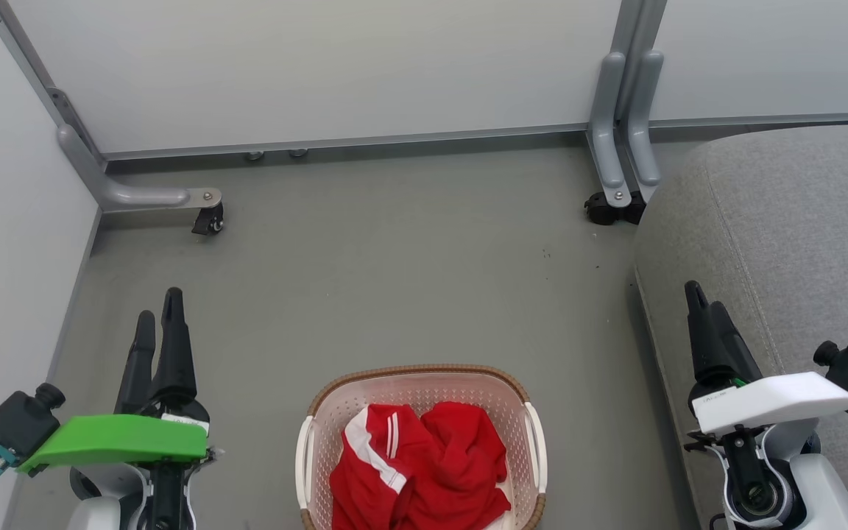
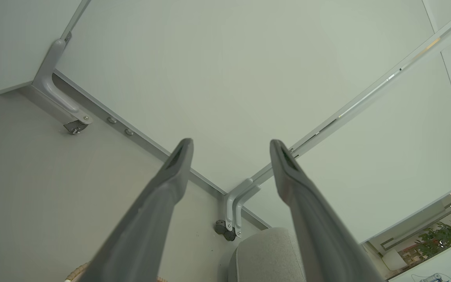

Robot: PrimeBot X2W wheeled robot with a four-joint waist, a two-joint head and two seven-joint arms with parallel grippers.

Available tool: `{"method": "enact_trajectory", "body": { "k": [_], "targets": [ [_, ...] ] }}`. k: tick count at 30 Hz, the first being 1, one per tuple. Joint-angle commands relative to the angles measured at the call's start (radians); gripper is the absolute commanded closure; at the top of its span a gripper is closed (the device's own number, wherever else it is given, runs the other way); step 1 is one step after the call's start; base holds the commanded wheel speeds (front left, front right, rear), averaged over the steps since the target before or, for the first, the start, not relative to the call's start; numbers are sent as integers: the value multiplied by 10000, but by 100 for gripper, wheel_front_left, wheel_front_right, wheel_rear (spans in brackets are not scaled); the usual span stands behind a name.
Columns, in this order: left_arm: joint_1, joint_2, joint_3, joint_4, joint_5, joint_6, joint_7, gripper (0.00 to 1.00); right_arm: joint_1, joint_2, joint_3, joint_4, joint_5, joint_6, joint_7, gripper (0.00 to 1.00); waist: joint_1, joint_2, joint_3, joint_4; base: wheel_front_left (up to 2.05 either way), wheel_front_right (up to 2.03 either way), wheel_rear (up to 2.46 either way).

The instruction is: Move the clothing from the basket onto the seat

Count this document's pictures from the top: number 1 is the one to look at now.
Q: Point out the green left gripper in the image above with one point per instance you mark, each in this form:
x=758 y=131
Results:
x=122 y=440

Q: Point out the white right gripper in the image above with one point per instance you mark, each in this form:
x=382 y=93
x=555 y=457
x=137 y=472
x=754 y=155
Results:
x=777 y=401

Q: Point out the red garment with white stripes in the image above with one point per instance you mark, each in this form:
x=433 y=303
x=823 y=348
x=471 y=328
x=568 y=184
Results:
x=365 y=486

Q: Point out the plain red garment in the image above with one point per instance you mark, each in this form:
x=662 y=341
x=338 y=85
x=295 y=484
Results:
x=461 y=464

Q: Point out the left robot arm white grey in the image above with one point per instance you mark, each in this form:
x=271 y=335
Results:
x=96 y=511

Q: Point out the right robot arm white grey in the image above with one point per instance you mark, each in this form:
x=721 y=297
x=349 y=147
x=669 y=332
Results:
x=821 y=486

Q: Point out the grey fabric sofa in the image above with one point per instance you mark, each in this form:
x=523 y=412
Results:
x=799 y=235

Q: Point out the grey long partition foot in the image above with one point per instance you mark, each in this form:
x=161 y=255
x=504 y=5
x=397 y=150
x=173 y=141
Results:
x=129 y=195

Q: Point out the black double caster wheel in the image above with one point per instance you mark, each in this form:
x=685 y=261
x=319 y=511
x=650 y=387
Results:
x=612 y=210

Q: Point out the grey curved partition foot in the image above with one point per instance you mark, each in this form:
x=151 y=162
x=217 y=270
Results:
x=604 y=125
x=643 y=125

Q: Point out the white laundry basket brown rim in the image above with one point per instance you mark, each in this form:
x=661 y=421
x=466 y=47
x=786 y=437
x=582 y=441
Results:
x=424 y=386

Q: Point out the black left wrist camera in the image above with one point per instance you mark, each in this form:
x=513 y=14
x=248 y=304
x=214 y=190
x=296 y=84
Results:
x=15 y=423

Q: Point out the grey partition bottom rail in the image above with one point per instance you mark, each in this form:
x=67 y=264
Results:
x=350 y=141

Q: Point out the grey slanted partition post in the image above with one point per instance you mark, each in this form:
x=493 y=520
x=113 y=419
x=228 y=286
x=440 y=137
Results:
x=41 y=81

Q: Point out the grey double partition post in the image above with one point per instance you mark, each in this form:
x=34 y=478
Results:
x=639 y=26

